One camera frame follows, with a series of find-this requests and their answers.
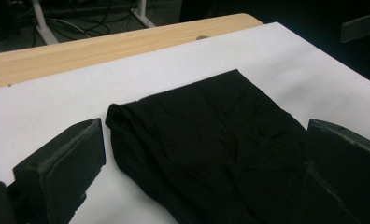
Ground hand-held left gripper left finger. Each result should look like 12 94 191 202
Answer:
12 117 107 224

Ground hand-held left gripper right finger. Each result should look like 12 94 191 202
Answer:
306 118 370 224

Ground black shirt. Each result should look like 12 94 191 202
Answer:
105 68 362 224

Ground white table cover sheet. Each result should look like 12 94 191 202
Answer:
0 21 370 224

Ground white metal stand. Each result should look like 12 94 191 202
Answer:
30 0 156 45

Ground white floor cable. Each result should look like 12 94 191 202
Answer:
44 18 92 39

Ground black floor cables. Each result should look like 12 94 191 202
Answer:
0 0 137 43

